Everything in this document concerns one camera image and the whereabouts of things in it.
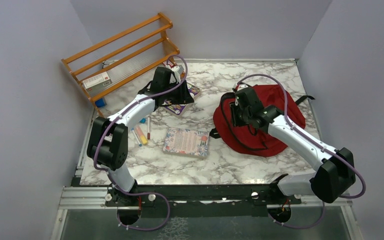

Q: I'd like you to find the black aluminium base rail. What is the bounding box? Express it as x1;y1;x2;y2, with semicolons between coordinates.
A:
58;183;354;220

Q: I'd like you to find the red student backpack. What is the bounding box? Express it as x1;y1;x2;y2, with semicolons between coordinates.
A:
209;84;315;158

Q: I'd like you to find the orange wooden shelf rack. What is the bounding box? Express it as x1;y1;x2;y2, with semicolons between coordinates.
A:
61;12;180;117

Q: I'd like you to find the purple comic book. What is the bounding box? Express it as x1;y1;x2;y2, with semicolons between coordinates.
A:
162;83;202;118

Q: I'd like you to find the blue small object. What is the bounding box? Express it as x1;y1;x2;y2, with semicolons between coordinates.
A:
94;98;107;108

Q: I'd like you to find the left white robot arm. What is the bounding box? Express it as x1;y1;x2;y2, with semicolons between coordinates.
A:
86;65;194;206

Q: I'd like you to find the red brown pen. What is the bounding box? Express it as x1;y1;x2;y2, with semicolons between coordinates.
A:
146;116;151;140

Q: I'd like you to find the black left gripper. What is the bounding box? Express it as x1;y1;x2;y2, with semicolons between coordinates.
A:
162;79;194;105

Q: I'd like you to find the yellow highlighter pen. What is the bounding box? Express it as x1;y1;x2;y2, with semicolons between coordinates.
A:
134;125;148;145

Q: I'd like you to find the white red small box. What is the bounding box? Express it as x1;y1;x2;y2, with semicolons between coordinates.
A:
82;71;112;92

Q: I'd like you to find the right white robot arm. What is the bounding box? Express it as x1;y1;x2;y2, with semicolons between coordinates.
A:
230;87;356;204

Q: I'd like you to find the blue white pen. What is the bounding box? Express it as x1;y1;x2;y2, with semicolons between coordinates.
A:
131;128;143;147

